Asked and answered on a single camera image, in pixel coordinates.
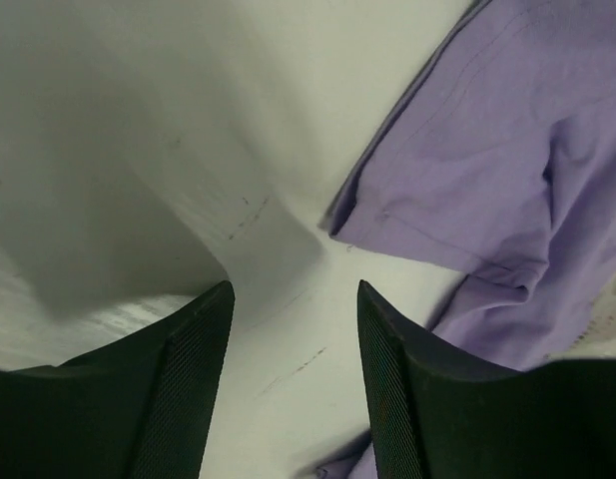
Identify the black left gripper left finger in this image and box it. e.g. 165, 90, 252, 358
0, 281, 235, 479

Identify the purple t-shirt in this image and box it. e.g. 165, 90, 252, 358
320, 1, 616, 478

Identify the white plastic basket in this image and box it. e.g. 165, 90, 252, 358
548, 275, 616, 360

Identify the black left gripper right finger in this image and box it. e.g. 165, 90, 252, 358
357, 282, 616, 478

